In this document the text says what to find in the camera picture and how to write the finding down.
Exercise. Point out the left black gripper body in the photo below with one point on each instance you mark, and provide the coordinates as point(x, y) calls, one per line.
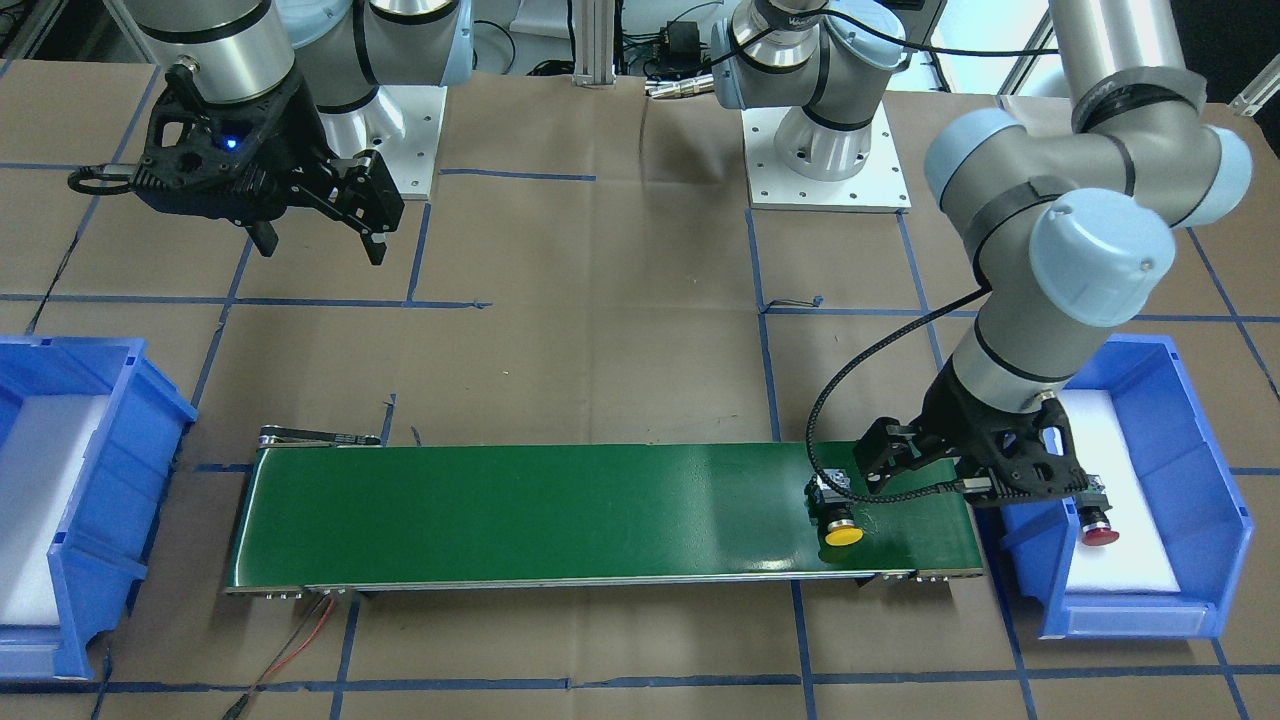
point(958, 413)

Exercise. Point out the blue empty destination bin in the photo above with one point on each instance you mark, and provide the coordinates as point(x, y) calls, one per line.
point(100, 549)

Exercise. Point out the green conveyor belt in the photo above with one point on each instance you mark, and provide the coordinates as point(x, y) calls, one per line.
point(334, 518)

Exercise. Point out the white foam pad source bin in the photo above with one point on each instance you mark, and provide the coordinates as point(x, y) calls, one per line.
point(1137, 561)

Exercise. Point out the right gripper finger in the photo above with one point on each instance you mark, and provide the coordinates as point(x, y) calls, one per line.
point(361, 193)
point(263, 235)

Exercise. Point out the white foam pad destination bin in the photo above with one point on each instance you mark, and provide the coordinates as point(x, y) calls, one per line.
point(42, 458)

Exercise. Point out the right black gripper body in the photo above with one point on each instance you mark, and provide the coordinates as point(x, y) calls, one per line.
point(292, 133)

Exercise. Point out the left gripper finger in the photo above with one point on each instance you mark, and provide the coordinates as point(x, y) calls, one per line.
point(889, 449)
point(974, 487)

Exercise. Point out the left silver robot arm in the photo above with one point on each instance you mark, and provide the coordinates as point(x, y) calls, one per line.
point(1066, 235)

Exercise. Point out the red push button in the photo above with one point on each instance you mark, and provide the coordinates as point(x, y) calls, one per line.
point(1091, 507)

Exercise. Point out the yellow push button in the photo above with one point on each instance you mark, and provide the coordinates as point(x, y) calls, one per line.
point(831, 511)

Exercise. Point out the black power adapter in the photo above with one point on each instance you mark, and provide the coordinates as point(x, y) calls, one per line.
point(681, 40)

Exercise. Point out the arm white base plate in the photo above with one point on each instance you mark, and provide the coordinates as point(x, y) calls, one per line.
point(404, 124)
point(830, 190)

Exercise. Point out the blue bin with buttons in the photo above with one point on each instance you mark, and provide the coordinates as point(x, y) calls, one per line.
point(1198, 510)

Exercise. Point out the aluminium profile post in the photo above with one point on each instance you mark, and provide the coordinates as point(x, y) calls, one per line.
point(594, 33)

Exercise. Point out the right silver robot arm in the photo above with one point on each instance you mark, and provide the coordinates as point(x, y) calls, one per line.
point(333, 106)

